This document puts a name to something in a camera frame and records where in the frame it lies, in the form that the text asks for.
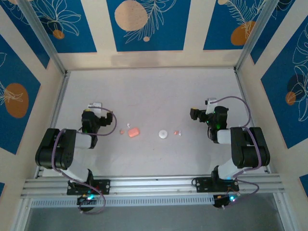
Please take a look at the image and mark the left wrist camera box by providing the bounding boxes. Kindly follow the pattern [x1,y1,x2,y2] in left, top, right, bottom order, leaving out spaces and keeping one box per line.
[87,102,103,114]

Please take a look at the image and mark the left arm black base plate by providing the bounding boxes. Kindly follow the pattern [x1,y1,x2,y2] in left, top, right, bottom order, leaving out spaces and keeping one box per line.
[66,179,111,195]

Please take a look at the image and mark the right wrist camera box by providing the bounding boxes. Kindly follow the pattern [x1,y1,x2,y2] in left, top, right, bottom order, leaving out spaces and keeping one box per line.
[204,97,217,115]

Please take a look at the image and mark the pink earbud charging case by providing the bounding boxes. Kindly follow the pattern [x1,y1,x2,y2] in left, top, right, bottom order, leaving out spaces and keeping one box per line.
[128,127,141,138]

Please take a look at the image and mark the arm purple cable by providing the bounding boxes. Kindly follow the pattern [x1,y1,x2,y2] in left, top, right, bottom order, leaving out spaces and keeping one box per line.
[51,107,118,215]
[215,95,263,209]

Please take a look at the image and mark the grey slotted cable duct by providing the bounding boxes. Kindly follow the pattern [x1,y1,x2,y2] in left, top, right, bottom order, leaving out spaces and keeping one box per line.
[30,194,216,208]

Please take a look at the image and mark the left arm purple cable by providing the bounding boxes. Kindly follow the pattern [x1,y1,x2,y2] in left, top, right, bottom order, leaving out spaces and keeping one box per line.
[51,107,118,215]

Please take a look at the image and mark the aluminium side rail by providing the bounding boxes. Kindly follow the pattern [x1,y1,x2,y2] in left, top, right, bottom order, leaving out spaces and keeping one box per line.
[234,69,271,174]
[35,71,72,179]

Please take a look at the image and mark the aluminium frame post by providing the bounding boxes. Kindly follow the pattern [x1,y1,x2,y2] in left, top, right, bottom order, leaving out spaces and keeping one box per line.
[18,0,68,75]
[234,0,282,73]

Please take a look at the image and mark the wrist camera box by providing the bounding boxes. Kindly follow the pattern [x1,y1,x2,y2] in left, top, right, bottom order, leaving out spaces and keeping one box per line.
[87,102,103,114]
[204,97,217,115]

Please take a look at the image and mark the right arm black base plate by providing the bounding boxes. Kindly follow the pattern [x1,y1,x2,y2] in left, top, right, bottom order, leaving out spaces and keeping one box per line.
[193,177,240,193]

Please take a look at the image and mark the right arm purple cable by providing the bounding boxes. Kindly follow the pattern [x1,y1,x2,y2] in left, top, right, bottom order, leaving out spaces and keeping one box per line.
[215,95,263,209]

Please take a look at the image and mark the aluminium mounting rail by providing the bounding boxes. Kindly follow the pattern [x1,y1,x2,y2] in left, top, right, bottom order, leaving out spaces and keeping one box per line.
[20,174,286,199]

